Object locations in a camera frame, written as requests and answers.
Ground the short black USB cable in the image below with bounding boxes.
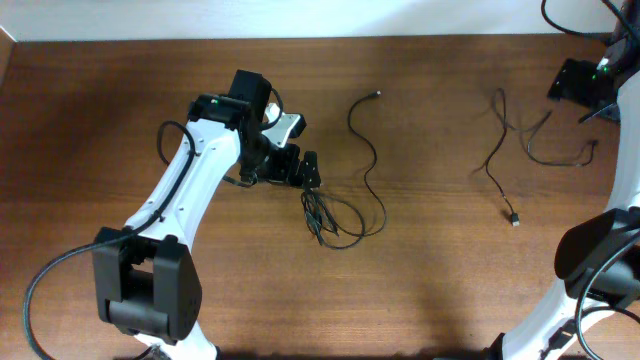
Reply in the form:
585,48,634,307
469,87,600,228

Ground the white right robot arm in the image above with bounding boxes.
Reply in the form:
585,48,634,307
481,30,639,359

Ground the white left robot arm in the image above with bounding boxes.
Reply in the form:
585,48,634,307
92,70,321,359

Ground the long black USB cable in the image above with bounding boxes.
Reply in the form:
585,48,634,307
346,90,388,237

